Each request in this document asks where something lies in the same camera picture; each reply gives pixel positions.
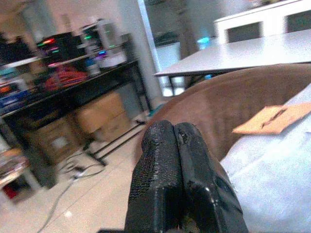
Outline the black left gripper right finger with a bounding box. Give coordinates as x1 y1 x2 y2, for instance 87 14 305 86
173 122 249 233

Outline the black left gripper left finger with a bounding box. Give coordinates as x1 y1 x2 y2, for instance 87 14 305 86
124 119 183 233

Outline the light blue sheet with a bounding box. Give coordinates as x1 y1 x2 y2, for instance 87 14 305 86
220 83 311 233

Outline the tan cardboard piece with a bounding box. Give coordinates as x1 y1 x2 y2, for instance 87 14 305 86
232 101 311 135

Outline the cardboard box with label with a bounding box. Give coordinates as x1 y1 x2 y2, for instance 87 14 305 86
36 116 81 165

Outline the black metal shelf rack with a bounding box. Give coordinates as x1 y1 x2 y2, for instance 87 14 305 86
0 33 153 189

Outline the small white side table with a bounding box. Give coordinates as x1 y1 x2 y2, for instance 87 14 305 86
0 148 42 203

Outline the white shelf cabinet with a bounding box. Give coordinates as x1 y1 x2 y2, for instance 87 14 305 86
213 0 311 44

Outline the grey floor cable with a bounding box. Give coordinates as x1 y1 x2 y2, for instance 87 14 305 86
36 148 107 233

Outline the orange coiled cable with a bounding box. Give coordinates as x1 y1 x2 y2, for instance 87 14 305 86
42 67 86 92

